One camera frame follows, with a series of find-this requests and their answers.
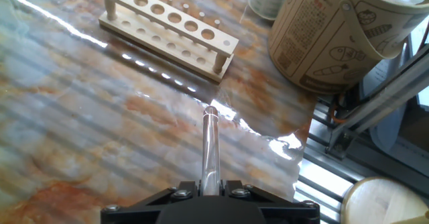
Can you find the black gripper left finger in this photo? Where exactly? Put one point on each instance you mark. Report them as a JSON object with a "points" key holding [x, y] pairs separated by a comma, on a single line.
{"points": [[134, 214]]}

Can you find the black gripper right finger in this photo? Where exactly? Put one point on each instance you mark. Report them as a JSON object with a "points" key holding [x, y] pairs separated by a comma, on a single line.
{"points": [[291, 214]]}

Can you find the clear glass test tube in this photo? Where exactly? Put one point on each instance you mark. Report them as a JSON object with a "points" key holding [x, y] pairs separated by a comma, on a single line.
{"points": [[210, 150]]}

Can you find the wooden test tube rack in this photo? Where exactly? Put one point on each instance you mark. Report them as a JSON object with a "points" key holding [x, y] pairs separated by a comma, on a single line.
{"points": [[157, 33]]}

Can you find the wooden mug tree stand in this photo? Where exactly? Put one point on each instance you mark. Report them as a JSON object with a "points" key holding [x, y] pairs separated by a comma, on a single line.
{"points": [[375, 204]]}

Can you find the orange marble pattern mat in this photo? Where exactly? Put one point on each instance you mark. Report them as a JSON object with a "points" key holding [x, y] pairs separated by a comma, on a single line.
{"points": [[83, 116]]}

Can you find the pale grey blue container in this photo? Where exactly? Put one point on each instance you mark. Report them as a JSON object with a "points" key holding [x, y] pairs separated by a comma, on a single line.
{"points": [[385, 133]]}

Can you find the printed beige paper bucket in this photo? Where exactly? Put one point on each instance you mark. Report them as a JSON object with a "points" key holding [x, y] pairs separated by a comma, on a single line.
{"points": [[318, 49]]}

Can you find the white paper sheets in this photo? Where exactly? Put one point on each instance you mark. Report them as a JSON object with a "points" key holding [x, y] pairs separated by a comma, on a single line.
{"points": [[423, 83]]}

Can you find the grey tape roll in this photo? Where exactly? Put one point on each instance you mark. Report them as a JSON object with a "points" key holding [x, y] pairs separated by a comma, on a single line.
{"points": [[264, 2]]}

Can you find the grey metal frame bar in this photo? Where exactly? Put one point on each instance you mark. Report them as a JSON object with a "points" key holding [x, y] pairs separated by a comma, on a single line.
{"points": [[378, 100]]}

